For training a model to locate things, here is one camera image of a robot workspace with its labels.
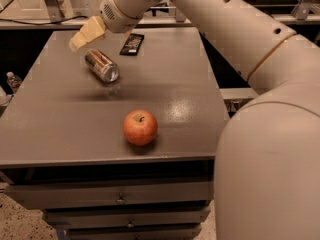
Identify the middle grey drawer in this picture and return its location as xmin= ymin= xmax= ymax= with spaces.
xmin=45 ymin=205 xmax=210 ymax=229

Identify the red apple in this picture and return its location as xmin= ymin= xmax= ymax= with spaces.
xmin=122 ymin=110 xmax=158 ymax=146

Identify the bottom grey drawer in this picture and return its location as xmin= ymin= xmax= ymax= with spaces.
xmin=67 ymin=224 xmax=201 ymax=240

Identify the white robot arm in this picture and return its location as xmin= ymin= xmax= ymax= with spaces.
xmin=69 ymin=0 xmax=320 ymax=240

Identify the grey metal frame rail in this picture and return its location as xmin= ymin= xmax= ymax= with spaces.
xmin=0 ymin=14 xmax=320 ymax=29

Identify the grey metal base beam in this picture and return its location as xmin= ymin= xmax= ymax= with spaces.
xmin=220 ymin=88 xmax=258 ymax=112

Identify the grey drawer cabinet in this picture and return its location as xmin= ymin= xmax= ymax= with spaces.
xmin=0 ymin=27 xmax=231 ymax=240

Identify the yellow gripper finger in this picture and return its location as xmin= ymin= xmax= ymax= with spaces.
xmin=69 ymin=16 xmax=106 ymax=51

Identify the black snack packet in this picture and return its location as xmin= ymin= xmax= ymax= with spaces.
xmin=120 ymin=33 xmax=144 ymax=56

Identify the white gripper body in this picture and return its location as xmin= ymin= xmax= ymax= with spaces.
xmin=100 ymin=0 xmax=162 ymax=33

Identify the orange drink can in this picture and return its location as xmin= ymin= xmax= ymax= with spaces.
xmin=85 ymin=49 xmax=120 ymax=83

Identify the grey drawer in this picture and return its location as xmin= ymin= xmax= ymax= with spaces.
xmin=45 ymin=205 xmax=210 ymax=229
xmin=5 ymin=181 xmax=213 ymax=209
xmin=67 ymin=224 xmax=201 ymax=240

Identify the top grey drawer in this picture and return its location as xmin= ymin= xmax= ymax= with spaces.
xmin=5 ymin=181 xmax=213 ymax=209

